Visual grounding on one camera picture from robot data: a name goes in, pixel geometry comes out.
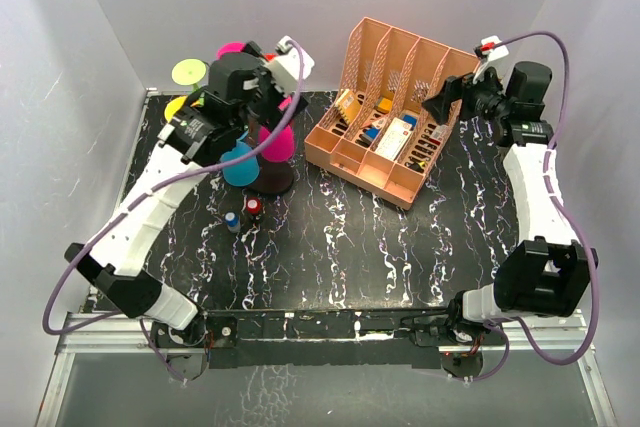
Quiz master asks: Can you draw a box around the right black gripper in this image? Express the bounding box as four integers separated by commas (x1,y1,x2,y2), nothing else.
422,61,512,126

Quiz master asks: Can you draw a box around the magenta wine glass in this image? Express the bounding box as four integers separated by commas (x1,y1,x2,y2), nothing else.
261,126,295,163
217,42,245,60

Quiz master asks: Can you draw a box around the blue wine glass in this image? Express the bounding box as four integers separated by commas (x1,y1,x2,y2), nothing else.
220,140,260,187

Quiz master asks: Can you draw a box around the green wine glass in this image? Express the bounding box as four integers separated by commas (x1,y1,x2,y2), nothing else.
171,58,208,91

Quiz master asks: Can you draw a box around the orange wine glass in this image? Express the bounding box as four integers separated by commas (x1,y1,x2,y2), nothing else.
164,96,186,123

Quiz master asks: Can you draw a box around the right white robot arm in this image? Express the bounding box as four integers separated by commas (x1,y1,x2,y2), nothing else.
422,61,598,344

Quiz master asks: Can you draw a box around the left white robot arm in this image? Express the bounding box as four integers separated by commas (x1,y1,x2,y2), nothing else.
65,36,315,346

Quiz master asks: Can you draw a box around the metal wine glass rack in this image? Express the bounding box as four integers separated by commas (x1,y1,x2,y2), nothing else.
248,122,294,195

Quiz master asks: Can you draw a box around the white card box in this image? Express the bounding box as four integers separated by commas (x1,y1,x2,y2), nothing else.
375,118,414,161

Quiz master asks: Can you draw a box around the orange sponge block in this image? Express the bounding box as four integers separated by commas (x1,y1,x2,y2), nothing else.
375,97,393,115

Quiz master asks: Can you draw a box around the yellow spiral notebook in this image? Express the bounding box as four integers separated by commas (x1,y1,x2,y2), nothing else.
334,89,362,125

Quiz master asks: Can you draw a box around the red capped small bottle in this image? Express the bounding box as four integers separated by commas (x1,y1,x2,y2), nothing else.
246,197,264,224

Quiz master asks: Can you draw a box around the pink desk file organizer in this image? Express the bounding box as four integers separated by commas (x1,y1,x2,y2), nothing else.
305,17,478,209

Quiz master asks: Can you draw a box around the blue eraser block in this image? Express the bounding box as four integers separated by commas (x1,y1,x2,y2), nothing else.
360,127,380,145

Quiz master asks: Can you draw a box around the blue capped small bottle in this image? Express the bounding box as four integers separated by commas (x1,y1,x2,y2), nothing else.
224,212,241,233

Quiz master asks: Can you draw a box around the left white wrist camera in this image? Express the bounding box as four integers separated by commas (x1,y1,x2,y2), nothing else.
266,36,315,95

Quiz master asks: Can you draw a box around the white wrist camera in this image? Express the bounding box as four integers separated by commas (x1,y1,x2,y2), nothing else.
473,35,509,84
266,36,315,95

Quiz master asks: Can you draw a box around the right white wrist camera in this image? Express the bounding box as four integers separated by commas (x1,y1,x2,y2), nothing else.
473,35,509,84

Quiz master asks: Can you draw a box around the aluminium frame rail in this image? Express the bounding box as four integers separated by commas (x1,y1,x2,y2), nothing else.
37,309,617,426

